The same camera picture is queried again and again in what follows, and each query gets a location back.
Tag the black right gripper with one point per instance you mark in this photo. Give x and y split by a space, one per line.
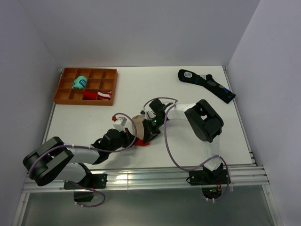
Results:
149 132

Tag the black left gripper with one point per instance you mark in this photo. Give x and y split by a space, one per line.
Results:
129 137

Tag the beige sock with red toe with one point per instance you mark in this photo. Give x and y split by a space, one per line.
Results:
138 121

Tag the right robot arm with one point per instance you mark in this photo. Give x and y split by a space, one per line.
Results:
203 119

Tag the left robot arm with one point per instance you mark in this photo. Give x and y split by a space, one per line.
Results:
56 160

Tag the rolled red white striped sock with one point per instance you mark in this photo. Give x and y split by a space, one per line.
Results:
104 95

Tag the orange compartment tray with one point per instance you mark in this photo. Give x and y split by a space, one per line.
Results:
98 79

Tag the rolled teal sock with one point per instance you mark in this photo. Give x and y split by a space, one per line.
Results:
80 82

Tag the black blue patterned sock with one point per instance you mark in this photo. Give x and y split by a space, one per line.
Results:
208 83

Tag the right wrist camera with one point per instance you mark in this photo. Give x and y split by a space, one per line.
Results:
147 114

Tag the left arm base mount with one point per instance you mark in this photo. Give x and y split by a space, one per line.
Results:
86 193

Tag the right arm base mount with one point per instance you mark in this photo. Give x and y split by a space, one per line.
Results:
208 178

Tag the aluminium rail frame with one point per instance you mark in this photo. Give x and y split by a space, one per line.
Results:
249 201

